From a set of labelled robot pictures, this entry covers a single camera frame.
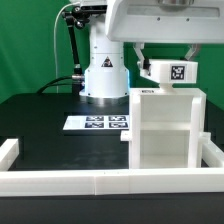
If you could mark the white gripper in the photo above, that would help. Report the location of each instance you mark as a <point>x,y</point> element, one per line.
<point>165,21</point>

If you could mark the white cabinet top block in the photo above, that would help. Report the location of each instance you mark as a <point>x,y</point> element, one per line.
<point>170,71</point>

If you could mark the white cabinet body box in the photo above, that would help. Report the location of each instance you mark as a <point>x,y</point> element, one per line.
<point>166,126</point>

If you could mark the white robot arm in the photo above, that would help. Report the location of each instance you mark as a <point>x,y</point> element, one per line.
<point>106,77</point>

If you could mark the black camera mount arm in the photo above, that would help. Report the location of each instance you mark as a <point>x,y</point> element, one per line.
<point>75,36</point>

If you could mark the white marker base plate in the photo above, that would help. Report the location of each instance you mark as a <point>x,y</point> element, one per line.
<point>97,122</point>

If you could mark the white U-shaped frame wall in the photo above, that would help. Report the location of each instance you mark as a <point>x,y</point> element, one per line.
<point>102,182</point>

